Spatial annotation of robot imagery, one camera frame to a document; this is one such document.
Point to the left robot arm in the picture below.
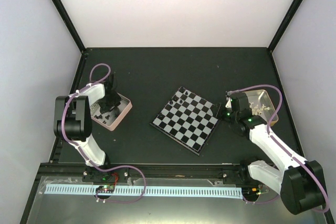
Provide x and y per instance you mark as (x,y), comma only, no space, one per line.
(74,114)

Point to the light blue slotted cable duct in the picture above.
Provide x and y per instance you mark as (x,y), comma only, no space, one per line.
(150,191)

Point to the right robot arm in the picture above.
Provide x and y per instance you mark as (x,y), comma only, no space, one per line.
(299,182)

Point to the white chess pieces pile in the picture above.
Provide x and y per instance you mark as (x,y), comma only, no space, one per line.
(258,109)

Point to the small circuit board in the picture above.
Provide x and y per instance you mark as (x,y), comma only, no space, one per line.
(105,189)

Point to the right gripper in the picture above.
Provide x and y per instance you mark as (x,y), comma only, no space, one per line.
(218,114)

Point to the orange metal tin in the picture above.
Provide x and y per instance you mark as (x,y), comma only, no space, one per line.
(260,103)

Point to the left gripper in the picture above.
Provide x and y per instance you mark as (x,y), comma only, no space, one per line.
(105,108)

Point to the pink metal tin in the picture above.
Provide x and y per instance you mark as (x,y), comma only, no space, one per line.
(122,110)

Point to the right black frame post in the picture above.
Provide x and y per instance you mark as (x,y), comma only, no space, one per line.
(294,6)

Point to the black frame post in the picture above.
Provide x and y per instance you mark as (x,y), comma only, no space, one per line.
(69,24)
(294,6)

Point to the black aluminium rail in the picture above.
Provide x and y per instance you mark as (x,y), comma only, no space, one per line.
(230,174)

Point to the black and white chessboard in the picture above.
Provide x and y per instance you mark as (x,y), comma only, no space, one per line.
(190,123)

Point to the left black frame post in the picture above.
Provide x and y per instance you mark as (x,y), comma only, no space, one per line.
(69,24)

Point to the black chess pieces pile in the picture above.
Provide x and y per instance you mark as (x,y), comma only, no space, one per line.
(107,118)

